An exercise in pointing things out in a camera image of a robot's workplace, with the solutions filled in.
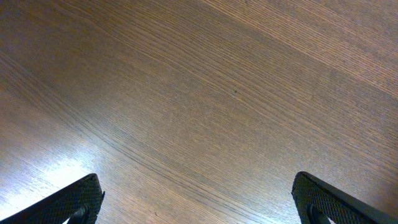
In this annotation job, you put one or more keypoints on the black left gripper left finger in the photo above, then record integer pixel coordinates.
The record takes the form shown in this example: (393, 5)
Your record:
(79, 202)

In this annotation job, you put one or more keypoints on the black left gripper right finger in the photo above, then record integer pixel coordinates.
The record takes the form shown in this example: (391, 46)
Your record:
(319, 202)

